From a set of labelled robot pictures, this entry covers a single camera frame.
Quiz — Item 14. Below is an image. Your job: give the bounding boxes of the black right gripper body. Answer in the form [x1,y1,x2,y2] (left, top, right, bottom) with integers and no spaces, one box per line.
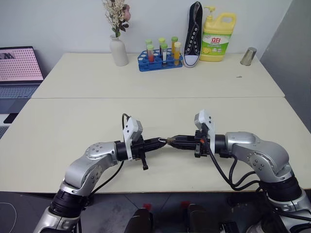
[193,130,210,159]

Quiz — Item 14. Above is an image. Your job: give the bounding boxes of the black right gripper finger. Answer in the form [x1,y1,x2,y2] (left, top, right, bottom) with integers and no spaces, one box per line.
[170,134,196,143]
[170,141,196,150]

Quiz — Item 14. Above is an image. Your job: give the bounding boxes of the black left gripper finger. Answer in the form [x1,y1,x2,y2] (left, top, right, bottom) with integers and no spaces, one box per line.
[144,137,166,146]
[145,143,167,153]

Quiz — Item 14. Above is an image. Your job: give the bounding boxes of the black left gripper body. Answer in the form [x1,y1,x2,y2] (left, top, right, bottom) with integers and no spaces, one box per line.
[131,135,149,171]

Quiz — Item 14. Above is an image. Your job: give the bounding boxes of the brass padlock with silver shackle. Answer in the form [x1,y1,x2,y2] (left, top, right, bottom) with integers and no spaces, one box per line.
[158,136,174,146]

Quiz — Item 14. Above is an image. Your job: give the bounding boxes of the dark rounded shape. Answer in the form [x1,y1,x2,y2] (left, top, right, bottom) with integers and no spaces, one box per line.
[127,208,154,233]
[186,203,216,233]

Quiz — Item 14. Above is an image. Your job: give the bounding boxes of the blue test tube rack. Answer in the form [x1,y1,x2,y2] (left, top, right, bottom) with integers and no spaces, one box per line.
[137,49,184,72]

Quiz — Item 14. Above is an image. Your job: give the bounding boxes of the yellow-capped tube with orange liquid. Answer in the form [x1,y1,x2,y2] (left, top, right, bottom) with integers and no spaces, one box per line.
[173,41,182,67]

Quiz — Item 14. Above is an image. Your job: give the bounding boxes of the green-capped tube with white label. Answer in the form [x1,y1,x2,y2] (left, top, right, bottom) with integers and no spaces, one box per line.
[160,43,169,67]

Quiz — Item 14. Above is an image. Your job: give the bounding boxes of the green-capped tube with red liquid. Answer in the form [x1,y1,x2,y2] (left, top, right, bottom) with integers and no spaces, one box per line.
[146,44,156,64]

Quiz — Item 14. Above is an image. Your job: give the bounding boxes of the white ceramic vase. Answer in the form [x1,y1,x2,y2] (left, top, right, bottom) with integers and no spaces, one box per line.
[109,34,129,67]

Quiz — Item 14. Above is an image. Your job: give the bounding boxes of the green-capped tube with orange liquid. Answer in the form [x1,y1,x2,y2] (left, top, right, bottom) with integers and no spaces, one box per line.
[171,36,179,58]

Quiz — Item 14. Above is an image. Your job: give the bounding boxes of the green-capped tube with dark liquid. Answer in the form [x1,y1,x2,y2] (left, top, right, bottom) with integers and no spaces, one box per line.
[158,37,167,55]

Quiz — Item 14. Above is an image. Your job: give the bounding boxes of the silver metal cup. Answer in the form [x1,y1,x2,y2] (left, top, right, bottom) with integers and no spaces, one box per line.
[240,47,258,67]

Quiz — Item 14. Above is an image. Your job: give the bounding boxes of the yellow dish soap bottle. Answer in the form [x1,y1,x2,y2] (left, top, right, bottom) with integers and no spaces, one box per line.
[199,6,238,62]

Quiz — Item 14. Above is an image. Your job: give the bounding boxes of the black canvas sneaker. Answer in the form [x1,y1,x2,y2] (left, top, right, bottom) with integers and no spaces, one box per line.
[183,1,204,68]

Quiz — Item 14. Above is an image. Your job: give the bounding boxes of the dried flower bouquet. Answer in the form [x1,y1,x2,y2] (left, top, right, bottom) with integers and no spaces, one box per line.
[102,0,132,38]

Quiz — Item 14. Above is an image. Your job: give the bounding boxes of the flat black device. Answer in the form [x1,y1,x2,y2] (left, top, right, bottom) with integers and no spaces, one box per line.
[3,113,19,124]

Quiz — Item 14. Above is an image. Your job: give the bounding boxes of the open laptop with pink screen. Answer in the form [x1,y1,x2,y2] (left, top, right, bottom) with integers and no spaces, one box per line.
[0,46,45,115]

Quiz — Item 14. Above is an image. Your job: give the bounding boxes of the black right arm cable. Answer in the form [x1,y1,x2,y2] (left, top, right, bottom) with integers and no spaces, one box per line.
[208,145,262,193]

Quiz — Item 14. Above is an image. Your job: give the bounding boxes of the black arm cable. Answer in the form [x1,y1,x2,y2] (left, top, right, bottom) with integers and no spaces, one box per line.
[208,145,262,193]
[85,113,130,198]

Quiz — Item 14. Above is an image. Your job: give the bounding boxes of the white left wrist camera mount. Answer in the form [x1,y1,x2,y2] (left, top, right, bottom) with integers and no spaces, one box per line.
[122,117,144,162]

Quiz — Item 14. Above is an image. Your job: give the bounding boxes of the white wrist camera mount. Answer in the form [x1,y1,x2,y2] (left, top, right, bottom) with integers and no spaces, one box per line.
[193,109,216,155]
[122,117,144,162]

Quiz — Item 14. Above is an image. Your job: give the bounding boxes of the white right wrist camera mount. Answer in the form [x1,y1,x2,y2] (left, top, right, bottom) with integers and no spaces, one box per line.
[193,109,216,155]

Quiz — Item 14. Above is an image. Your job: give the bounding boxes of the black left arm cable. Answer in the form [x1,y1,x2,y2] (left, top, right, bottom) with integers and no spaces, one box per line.
[85,113,130,198]

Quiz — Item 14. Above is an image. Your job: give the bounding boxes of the thin white floor cable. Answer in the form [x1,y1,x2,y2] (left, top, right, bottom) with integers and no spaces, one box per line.
[0,201,17,233]

